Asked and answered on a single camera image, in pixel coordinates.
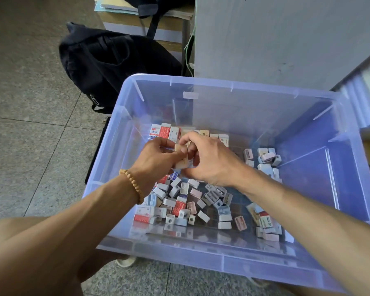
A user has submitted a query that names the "cardboard box with papers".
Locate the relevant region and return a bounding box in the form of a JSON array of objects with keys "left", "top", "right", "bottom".
[{"left": 97, "top": 10, "right": 192, "bottom": 62}]

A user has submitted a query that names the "small white eraser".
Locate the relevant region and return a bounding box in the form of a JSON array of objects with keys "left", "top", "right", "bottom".
[{"left": 174, "top": 156, "right": 195, "bottom": 170}]

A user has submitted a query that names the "white cabinet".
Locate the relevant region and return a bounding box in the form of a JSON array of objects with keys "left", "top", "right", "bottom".
[{"left": 193, "top": 0, "right": 370, "bottom": 91}]

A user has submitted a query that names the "pile of boxed erasers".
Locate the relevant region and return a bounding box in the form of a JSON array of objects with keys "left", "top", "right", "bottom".
[{"left": 132, "top": 147, "right": 296, "bottom": 243}]

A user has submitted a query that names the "row of erasers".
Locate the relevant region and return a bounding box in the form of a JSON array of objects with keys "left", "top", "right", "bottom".
[{"left": 148, "top": 123, "right": 230, "bottom": 148}]

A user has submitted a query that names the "stack of white blue books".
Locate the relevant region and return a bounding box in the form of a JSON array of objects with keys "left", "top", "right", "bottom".
[{"left": 333, "top": 55, "right": 370, "bottom": 130}]

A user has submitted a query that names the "person's left forearm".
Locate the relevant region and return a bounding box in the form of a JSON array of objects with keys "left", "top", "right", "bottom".
[{"left": 0, "top": 176, "right": 143, "bottom": 296}]

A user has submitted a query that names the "beaded wooden bracelet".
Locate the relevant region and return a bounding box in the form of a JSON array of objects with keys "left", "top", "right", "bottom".
[{"left": 118, "top": 169, "right": 145, "bottom": 205}]

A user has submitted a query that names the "stack of paper sheets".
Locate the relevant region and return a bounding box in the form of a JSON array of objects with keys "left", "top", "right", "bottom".
[{"left": 94, "top": 0, "right": 195, "bottom": 19}]

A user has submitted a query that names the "person's right hand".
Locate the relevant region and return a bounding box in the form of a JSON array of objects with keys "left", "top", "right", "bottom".
[{"left": 179, "top": 131, "right": 250, "bottom": 189}]

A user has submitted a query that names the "person's right forearm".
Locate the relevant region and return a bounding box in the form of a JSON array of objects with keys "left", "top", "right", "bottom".
[{"left": 237, "top": 168, "right": 370, "bottom": 296}]

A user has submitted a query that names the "person's left hand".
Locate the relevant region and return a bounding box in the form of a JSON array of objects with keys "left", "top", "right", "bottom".
[{"left": 128, "top": 137, "right": 189, "bottom": 196}]

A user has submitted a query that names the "green cable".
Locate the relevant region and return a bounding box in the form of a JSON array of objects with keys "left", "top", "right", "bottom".
[{"left": 184, "top": 28, "right": 197, "bottom": 78}]

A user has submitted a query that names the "black backpack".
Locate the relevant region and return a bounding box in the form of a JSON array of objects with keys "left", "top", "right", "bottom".
[{"left": 57, "top": 21, "right": 185, "bottom": 115}]

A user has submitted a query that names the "person's left leg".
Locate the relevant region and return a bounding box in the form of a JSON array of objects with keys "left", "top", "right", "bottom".
[{"left": 0, "top": 215, "right": 118, "bottom": 296}]

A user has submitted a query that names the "clear plastic storage bin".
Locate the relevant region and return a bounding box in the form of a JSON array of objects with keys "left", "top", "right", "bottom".
[{"left": 82, "top": 74, "right": 370, "bottom": 294}]

